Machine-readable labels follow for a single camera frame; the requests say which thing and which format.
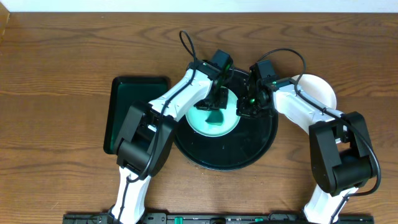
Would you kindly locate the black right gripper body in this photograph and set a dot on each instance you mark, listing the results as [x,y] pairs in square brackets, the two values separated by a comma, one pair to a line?
[252,107]

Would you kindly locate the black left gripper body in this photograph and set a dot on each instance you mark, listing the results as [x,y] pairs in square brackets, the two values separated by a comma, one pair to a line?
[212,103]

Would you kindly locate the green scouring sponge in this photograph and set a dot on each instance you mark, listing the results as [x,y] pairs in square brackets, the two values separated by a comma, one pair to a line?
[215,118]

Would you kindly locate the mint green plate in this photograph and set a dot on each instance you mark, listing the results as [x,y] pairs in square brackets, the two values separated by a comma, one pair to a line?
[196,119]

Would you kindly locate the white plate with green stain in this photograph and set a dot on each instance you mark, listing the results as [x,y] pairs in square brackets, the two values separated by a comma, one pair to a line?
[315,87]

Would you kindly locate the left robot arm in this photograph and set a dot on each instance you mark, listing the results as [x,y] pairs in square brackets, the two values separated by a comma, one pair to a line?
[144,141]

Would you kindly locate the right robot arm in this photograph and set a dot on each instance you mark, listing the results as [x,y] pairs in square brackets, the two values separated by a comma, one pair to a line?
[342,157]

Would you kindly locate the round black tray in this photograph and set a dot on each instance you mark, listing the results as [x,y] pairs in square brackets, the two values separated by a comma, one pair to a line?
[242,146]

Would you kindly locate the black rectangular water tray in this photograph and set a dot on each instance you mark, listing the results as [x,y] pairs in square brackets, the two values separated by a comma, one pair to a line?
[125,90]

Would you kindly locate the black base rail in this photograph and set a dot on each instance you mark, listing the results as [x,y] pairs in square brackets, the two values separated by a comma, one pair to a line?
[162,218]

